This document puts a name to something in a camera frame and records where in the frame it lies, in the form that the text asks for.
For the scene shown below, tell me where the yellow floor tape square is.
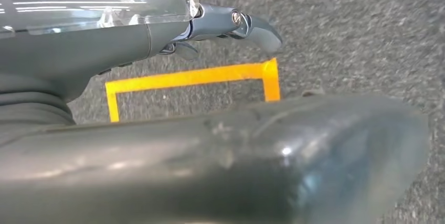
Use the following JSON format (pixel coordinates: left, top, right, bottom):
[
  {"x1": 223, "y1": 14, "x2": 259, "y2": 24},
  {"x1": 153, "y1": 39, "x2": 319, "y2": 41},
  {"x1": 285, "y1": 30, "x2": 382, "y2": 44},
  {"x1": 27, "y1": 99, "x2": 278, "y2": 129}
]
[{"x1": 104, "y1": 58, "x2": 281, "y2": 123}]

